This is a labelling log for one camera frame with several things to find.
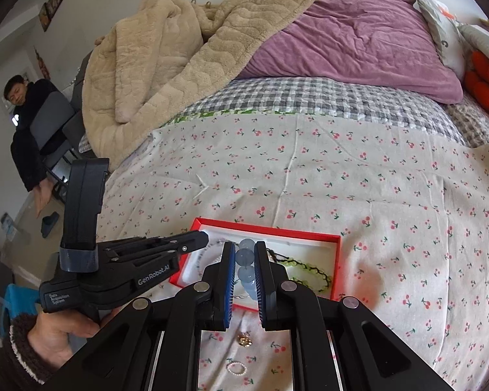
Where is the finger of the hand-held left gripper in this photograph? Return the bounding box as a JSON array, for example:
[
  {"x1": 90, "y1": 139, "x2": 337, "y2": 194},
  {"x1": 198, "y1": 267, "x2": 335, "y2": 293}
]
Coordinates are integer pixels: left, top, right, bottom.
[
  {"x1": 95, "y1": 235, "x2": 176, "y2": 253},
  {"x1": 106, "y1": 230, "x2": 210, "y2": 268}
]

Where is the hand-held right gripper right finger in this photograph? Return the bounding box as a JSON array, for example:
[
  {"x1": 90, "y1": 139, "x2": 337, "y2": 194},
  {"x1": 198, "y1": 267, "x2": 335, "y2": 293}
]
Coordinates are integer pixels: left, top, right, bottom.
[{"x1": 253, "y1": 241, "x2": 433, "y2": 391}]

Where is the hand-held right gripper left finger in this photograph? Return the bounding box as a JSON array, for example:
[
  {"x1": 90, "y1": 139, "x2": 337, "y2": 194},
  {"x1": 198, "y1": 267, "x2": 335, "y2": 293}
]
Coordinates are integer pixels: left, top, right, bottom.
[{"x1": 60, "y1": 241, "x2": 237, "y2": 391}]

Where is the light blue bead bracelet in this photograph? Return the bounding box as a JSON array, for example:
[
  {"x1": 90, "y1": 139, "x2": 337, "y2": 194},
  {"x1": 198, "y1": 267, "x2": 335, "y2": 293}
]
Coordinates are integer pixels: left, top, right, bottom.
[{"x1": 235, "y1": 238, "x2": 262, "y2": 303}]

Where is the red jewelry box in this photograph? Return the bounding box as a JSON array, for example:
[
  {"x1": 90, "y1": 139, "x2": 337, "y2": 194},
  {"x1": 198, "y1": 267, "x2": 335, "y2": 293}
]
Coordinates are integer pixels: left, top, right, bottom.
[{"x1": 169, "y1": 217, "x2": 343, "y2": 314}]

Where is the person's left forearm brown sleeve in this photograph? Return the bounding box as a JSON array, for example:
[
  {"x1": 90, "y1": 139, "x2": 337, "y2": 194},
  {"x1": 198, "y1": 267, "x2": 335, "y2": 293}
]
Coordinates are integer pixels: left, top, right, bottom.
[{"x1": 0, "y1": 313, "x2": 73, "y2": 387}]

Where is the person's left hand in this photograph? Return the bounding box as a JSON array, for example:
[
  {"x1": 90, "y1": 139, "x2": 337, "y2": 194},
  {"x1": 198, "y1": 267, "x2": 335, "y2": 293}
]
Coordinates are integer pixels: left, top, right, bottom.
[{"x1": 26, "y1": 307, "x2": 124, "y2": 372}]

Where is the dark slipper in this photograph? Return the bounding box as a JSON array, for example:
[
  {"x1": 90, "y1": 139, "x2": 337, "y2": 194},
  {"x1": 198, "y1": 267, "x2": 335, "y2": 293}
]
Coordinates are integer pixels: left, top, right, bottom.
[{"x1": 41, "y1": 211, "x2": 60, "y2": 238}]

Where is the grey chair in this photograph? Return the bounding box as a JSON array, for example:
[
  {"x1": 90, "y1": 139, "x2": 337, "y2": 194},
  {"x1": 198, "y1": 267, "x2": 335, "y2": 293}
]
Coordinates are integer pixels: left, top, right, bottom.
[{"x1": 29, "y1": 90, "x2": 87, "y2": 203}]

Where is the blue cloth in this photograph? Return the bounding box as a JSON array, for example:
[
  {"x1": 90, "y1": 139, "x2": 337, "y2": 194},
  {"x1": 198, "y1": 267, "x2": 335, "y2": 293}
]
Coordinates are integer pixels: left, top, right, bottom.
[{"x1": 3, "y1": 284, "x2": 40, "y2": 319}]

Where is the cherry print bed sheet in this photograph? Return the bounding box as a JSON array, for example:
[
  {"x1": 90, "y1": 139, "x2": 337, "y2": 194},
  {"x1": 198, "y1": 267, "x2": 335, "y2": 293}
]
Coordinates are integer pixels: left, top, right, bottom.
[{"x1": 93, "y1": 114, "x2": 489, "y2": 391}]

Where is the beige fleece blanket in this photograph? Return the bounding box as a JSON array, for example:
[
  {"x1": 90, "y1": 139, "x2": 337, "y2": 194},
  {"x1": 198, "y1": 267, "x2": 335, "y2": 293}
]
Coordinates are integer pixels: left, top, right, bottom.
[{"x1": 81, "y1": 0, "x2": 322, "y2": 172}]

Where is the grey checkered blanket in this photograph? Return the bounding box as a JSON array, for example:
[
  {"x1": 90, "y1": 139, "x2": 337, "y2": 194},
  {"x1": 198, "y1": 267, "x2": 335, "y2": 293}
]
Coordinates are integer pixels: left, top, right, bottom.
[{"x1": 174, "y1": 75, "x2": 470, "y2": 146}]

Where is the purple duvet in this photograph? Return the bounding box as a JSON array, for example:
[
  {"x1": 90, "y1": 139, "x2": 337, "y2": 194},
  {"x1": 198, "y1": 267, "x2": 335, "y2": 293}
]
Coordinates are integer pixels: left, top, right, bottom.
[{"x1": 236, "y1": 0, "x2": 464, "y2": 104}]

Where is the orange plush cushion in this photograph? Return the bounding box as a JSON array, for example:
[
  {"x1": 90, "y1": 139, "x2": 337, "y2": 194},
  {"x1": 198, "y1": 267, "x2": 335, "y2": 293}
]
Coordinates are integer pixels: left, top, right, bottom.
[{"x1": 462, "y1": 50, "x2": 489, "y2": 128}]

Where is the white patterned pillow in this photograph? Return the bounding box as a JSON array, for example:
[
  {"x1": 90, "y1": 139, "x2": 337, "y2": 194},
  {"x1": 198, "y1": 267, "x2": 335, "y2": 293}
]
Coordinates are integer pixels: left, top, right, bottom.
[{"x1": 411, "y1": 0, "x2": 470, "y2": 80}]

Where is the grey white pillow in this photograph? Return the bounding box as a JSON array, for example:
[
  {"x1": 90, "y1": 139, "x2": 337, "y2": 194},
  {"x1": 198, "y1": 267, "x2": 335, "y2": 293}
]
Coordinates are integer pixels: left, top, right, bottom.
[{"x1": 458, "y1": 22, "x2": 489, "y2": 75}]

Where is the small bead necklace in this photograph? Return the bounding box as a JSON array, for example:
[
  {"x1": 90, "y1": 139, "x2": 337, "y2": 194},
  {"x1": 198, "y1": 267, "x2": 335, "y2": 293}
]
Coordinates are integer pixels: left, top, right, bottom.
[{"x1": 193, "y1": 239, "x2": 226, "y2": 280}]

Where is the dark braided bracelet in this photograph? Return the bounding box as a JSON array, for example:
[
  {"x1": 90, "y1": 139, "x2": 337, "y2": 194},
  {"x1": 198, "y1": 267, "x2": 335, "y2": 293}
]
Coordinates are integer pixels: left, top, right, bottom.
[{"x1": 266, "y1": 248, "x2": 296, "y2": 267}]

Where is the green bead bracelet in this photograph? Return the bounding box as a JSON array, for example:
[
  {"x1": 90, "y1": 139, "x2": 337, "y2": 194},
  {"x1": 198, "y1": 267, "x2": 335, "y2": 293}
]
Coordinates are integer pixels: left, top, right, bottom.
[{"x1": 286, "y1": 256, "x2": 333, "y2": 293}]

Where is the red wall hanging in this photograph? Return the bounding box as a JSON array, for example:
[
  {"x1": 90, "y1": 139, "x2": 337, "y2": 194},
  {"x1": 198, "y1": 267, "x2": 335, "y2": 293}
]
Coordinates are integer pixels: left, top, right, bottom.
[{"x1": 33, "y1": 46, "x2": 52, "y2": 81}]

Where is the wall poster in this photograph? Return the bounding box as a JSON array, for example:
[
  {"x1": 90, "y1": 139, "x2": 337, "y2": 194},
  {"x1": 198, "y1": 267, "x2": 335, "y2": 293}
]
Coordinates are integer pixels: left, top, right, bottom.
[{"x1": 38, "y1": 0, "x2": 63, "y2": 32}]

